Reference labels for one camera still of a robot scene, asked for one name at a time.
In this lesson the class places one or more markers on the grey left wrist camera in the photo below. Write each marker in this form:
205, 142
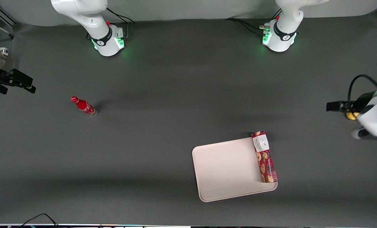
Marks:
356, 133

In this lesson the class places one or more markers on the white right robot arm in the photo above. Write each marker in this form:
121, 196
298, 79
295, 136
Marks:
90, 19

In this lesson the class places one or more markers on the yellow lemon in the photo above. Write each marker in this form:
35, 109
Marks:
351, 116

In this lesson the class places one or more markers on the black metal stand frame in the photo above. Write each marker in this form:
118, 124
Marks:
6, 15

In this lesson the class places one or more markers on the grey backdrop curtain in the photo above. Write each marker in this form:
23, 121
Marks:
188, 9

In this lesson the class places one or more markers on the cream plastic tray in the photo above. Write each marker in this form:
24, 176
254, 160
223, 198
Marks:
226, 169

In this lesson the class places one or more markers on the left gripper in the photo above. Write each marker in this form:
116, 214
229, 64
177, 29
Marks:
360, 103

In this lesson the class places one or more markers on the red soda bottle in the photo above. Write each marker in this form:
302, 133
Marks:
83, 106

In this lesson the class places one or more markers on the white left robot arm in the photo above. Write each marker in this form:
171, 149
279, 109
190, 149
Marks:
286, 31

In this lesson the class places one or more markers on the red cookie box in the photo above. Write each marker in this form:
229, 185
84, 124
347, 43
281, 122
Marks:
265, 161

